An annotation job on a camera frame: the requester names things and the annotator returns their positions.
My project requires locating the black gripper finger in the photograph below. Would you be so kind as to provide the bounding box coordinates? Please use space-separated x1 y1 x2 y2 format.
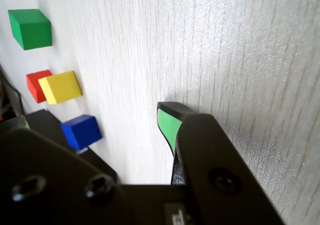
0 114 136 225
156 101 286 225

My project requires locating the blue wooden cube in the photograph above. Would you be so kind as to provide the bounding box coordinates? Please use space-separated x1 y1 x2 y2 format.
60 114 103 151

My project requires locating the yellow wooden cube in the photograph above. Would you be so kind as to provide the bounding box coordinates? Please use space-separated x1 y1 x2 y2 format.
38 70 83 105

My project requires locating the red wooden cube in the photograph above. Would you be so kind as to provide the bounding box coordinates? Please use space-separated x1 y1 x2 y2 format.
26 69 53 104

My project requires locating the green wooden cube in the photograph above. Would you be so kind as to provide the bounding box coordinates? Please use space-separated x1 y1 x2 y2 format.
7 8 53 51

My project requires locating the black open box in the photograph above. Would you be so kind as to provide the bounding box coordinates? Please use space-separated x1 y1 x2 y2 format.
24 109 118 185

